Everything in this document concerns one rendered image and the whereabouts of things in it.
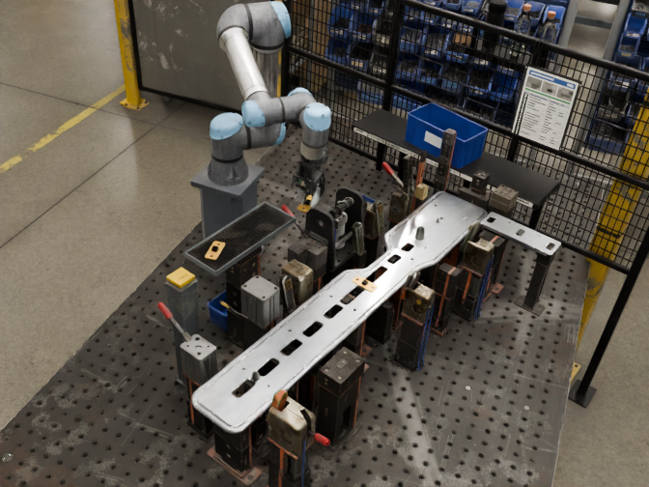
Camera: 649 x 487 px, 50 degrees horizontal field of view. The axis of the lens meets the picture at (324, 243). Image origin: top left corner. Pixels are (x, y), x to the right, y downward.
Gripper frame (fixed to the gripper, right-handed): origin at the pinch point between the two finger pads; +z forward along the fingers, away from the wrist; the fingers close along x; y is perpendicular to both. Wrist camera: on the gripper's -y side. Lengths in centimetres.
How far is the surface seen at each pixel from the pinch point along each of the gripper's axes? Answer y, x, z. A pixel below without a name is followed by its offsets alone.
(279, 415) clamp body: 65, 24, 15
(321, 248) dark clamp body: -0.5, 6.2, 18.1
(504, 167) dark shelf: -89, 50, 23
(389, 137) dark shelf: -89, 0, 28
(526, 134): -96, 54, 9
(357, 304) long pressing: 11.5, 25.2, 23.7
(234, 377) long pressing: 55, 5, 23
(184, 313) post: 43, -19, 21
